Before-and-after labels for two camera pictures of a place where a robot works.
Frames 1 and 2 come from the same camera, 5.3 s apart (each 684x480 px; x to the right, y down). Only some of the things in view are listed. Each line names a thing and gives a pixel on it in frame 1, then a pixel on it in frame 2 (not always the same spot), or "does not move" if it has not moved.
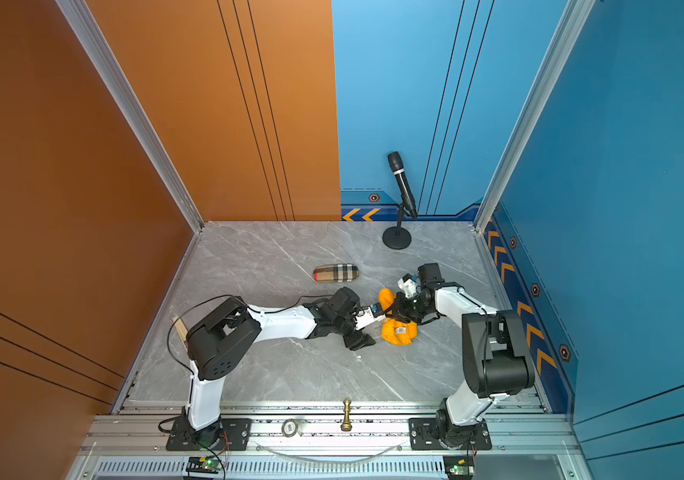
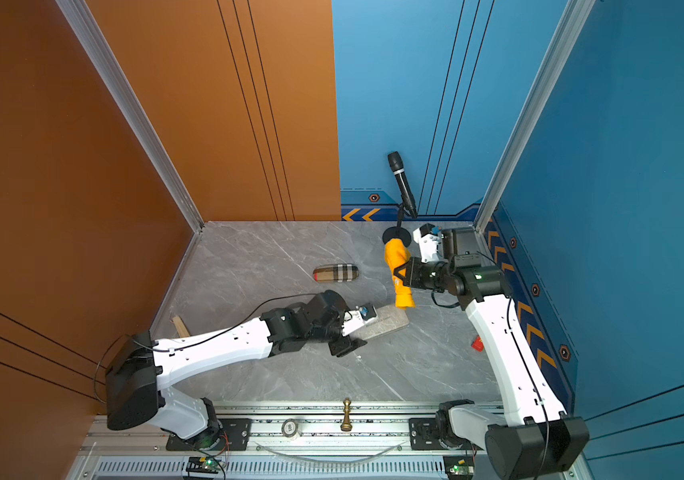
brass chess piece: x=346 y=424 does not move
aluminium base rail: x=530 y=441 does not move
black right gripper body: x=411 y=309 -> x=433 y=276
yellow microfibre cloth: x=394 y=331 -> x=397 y=256
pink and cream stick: x=181 y=329 does not move
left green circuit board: x=204 y=464 does not move
